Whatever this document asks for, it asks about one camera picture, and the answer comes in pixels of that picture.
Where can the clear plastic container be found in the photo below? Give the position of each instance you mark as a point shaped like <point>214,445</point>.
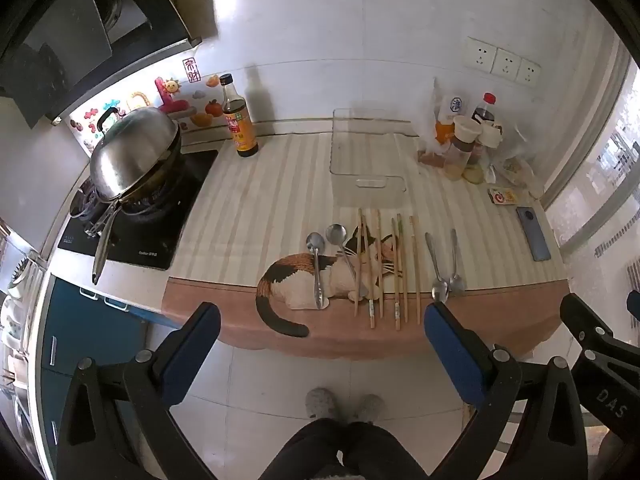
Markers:
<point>370,160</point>

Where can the white dishes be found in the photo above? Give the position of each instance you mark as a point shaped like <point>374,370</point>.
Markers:
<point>15,285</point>

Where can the soy sauce bottle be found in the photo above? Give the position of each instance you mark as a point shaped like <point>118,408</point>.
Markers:
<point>242,127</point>

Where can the striped tablecloth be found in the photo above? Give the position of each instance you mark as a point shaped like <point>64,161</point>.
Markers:
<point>280,185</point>

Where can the reddish brown packet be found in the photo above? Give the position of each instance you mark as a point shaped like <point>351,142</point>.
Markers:
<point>432,158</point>

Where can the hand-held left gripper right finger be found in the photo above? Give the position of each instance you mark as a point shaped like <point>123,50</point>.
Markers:
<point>452,355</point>

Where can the small card box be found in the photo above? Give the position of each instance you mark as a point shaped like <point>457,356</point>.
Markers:
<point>502,196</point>

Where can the blue kitchen cabinet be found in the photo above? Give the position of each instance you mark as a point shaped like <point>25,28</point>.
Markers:
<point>85,330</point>

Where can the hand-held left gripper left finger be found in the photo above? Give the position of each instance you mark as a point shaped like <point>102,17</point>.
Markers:
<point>192,355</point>

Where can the person's right forearm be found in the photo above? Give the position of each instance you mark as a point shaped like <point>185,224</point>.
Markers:
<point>622,455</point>

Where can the steel wok lid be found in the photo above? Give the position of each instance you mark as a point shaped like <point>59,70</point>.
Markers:
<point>135,155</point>

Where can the fuzzy grey slipper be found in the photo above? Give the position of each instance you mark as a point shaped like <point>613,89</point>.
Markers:
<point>320,402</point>
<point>369,407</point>

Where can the blue smartphone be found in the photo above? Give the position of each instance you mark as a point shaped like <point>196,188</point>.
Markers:
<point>534,234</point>

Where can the window with metal frame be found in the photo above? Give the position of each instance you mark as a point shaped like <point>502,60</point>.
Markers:
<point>600,170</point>

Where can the cartoon wall stickers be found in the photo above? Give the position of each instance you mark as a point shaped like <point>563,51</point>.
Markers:
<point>200,107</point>

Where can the black range hood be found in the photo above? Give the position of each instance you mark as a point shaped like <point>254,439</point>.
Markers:
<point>60,25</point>

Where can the dark bottle with red cap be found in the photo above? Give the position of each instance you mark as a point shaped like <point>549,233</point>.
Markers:
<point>485,110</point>

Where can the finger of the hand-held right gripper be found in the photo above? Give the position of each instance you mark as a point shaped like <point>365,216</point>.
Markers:
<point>634,305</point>
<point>585,320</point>

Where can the orange block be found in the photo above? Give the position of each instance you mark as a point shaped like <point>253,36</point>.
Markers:
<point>445,125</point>

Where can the black gas stove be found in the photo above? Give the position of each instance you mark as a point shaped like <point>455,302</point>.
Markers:
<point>165,220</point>

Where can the jar with white lid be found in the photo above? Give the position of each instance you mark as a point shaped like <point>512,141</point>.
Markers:
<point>491,137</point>
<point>465,142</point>

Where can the person's right leg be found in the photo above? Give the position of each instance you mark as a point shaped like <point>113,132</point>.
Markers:
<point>385,452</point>

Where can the row of wooden chopsticks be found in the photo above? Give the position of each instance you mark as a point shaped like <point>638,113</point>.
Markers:
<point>395,280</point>

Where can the clear plastic bag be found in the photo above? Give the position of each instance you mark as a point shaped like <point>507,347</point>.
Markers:
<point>517,170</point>

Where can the white wall socket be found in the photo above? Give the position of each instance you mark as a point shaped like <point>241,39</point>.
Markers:
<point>507,64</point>
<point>479,54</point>
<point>529,72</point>

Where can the metal spoon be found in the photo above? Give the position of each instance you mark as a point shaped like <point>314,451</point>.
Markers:
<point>440,291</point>
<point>457,285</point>
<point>315,245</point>
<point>336,235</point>

